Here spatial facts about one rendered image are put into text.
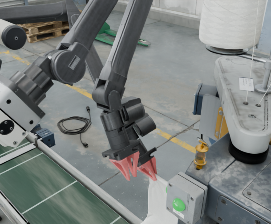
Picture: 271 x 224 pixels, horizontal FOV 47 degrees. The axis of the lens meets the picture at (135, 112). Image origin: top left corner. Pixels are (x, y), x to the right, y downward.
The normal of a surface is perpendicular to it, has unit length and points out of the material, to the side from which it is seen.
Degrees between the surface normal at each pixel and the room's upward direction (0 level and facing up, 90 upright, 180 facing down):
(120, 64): 68
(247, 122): 0
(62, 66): 76
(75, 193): 0
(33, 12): 49
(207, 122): 90
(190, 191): 0
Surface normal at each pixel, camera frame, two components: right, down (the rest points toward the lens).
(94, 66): 0.09, -0.22
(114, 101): 0.59, 0.18
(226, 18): -0.41, 0.42
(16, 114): 0.71, 0.36
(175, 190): -0.70, 0.36
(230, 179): 0.00, -0.86
